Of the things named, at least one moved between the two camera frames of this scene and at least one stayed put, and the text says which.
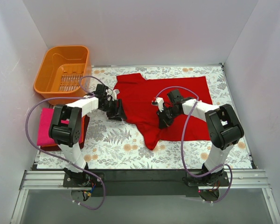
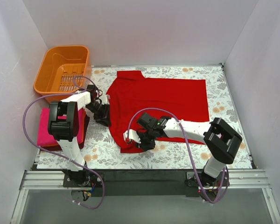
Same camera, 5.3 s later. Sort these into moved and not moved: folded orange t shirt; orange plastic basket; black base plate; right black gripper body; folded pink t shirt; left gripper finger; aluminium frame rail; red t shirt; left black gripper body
Moved: left gripper finger; right black gripper body; left black gripper body; red t shirt
Not moved: black base plate; folded pink t shirt; orange plastic basket; folded orange t shirt; aluminium frame rail
